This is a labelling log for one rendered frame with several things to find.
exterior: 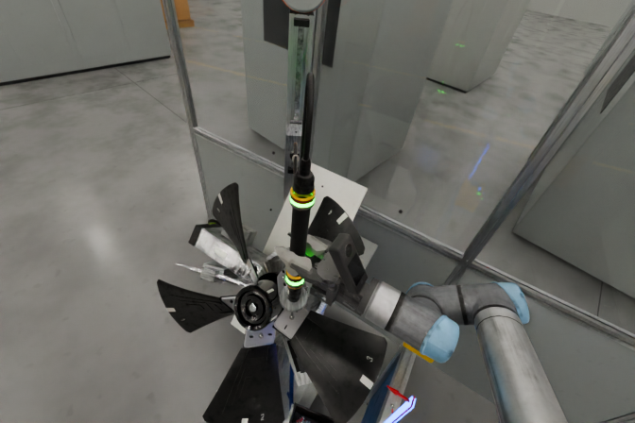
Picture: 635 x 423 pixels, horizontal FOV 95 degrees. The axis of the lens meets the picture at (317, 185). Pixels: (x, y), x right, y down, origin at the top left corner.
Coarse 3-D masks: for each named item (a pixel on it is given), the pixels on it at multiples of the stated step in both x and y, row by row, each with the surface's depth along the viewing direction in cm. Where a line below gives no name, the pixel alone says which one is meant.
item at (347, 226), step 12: (324, 204) 85; (336, 204) 81; (324, 216) 82; (336, 216) 79; (348, 216) 76; (312, 228) 84; (324, 228) 80; (336, 228) 76; (348, 228) 74; (360, 240) 71; (360, 252) 70; (312, 264) 76
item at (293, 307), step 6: (282, 294) 73; (300, 294) 73; (306, 294) 73; (282, 300) 71; (288, 300) 72; (300, 300) 72; (306, 300) 72; (282, 306) 71; (288, 306) 70; (294, 306) 71; (300, 306) 71; (294, 312) 71
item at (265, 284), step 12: (264, 276) 89; (276, 276) 88; (252, 288) 78; (264, 288) 78; (276, 288) 82; (240, 300) 80; (252, 300) 79; (264, 300) 78; (276, 300) 79; (240, 312) 80; (264, 312) 77; (276, 312) 78; (240, 324) 78; (252, 324) 78; (264, 324) 76
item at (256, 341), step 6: (270, 324) 85; (246, 330) 81; (258, 330) 83; (264, 330) 84; (270, 330) 85; (246, 336) 81; (258, 336) 83; (264, 336) 84; (270, 336) 85; (246, 342) 81; (252, 342) 82; (258, 342) 83; (264, 342) 84; (270, 342) 85
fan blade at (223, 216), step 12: (228, 192) 87; (216, 204) 94; (228, 204) 87; (216, 216) 97; (228, 216) 88; (240, 216) 82; (228, 228) 92; (240, 228) 83; (240, 240) 84; (240, 252) 88
